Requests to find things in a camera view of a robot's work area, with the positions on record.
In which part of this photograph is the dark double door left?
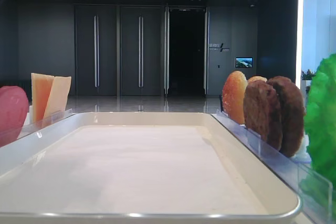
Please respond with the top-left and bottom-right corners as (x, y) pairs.
(75, 5), (117, 96)

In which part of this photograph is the white rectangular tray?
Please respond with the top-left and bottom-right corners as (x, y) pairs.
(1, 112), (302, 223)

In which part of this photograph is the orange cheese slice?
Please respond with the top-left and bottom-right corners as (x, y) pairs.
(31, 73), (54, 123)

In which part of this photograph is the golden bun top left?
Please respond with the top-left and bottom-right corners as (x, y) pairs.
(222, 71), (248, 124)

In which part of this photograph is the dark double door middle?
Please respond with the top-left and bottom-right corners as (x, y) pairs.
(120, 7), (163, 96)

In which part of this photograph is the clear acrylic rail right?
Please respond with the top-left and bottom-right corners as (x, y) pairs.
(213, 111), (335, 223)

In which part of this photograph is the potted flower plant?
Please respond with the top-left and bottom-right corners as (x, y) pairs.
(301, 69), (316, 81)

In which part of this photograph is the wall display screen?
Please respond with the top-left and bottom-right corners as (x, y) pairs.
(235, 57), (253, 68)

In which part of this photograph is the pale yellow cheese slice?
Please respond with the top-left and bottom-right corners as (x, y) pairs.
(44, 76), (71, 119)

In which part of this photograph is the golden bun top right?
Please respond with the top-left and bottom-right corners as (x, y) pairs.
(247, 76), (267, 83)

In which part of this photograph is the brown meat patty right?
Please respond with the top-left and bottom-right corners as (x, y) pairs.
(267, 76), (305, 157)

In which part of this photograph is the clear acrylic rail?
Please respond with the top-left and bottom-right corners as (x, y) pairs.
(213, 111), (335, 223)
(1, 109), (73, 147)

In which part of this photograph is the brown meat patty left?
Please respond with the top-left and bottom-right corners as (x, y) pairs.
(243, 80), (283, 150)

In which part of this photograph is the golden bun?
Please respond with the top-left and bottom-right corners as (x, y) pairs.
(222, 71), (248, 124)
(247, 76), (267, 83)

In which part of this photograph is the dark double door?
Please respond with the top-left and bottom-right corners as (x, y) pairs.
(75, 5), (117, 96)
(120, 7), (163, 96)

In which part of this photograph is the green lettuce leaf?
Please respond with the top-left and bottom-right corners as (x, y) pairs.
(303, 54), (335, 218)

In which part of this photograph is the red tomato slice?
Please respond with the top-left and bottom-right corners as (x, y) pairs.
(1, 86), (29, 147)

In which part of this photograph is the clear acrylic rail left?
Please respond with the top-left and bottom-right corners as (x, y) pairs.
(1, 109), (73, 147)

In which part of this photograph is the brown meat patty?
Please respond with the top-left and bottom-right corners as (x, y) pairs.
(243, 80), (283, 150)
(267, 76), (305, 157)

